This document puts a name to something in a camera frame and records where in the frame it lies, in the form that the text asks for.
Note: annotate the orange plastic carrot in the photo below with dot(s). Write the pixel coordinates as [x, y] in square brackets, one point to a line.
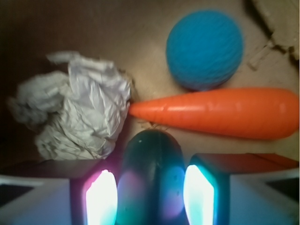
[253, 113]

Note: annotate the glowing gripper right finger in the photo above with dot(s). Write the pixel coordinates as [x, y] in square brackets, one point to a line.
[242, 189]

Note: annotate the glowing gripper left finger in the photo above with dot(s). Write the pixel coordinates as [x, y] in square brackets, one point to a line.
[78, 192]

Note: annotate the dark green plastic pickle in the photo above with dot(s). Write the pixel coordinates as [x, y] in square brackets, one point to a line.
[150, 188]

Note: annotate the crumpled white paper wad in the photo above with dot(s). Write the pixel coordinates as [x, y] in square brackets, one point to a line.
[80, 113]

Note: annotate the brown paper lined box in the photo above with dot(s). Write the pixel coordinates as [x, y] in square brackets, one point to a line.
[132, 33]

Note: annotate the blue foam ball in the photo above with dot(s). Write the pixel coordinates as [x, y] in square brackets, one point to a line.
[204, 50]

